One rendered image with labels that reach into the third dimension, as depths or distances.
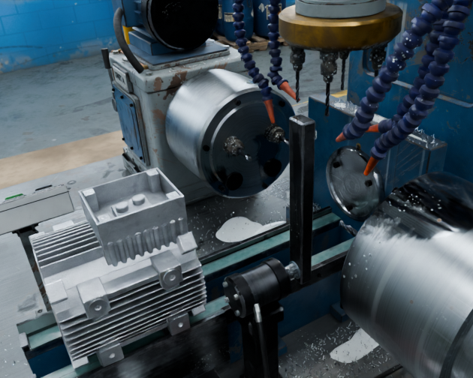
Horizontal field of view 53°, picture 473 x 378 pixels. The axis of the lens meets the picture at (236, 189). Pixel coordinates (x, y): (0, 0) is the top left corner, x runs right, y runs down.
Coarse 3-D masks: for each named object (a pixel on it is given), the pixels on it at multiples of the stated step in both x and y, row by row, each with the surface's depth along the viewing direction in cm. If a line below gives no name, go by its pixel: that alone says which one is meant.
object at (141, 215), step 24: (96, 192) 68; (120, 192) 70; (144, 192) 71; (168, 192) 69; (96, 216) 66; (120, 216) 60; (144, 216) 62; (168, 216) 64; (120, 240) 62; (144, 240) 64; (168, 240) 65
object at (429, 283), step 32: (416, 192) 58; (448, 192) 57; (384, 224) 57; (416, 224) 55; (448, 224) 53; (352, 256) 59; (384, 256) 56; (416, 256) 53; (448, 256) 51; (352, 288) 60; (384, 288) 55; (416, 288) 52; (448, 288) 49; (384, 320) 56; (416, 320) 52; (448, 320) 48; (416, 352) 52; (448, 352) 49
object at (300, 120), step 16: (304, 128) 56; (304, 144) 57; (304, 160) 58; (304, 176) 60; (304, 192) 61; (304, 208) 62; (304, 224) 64; (304, 240) 65; (304, 256) 66; (304, 272) 68
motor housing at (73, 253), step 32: (64, 256) 61; (96, 256) 62; (192, 256) 67; (128, 288) 61; (160, 288) 63; (192, 288) 66; (64, 320) 58; (96, 320) 60; (128, 320) 62; (160, 320) 66
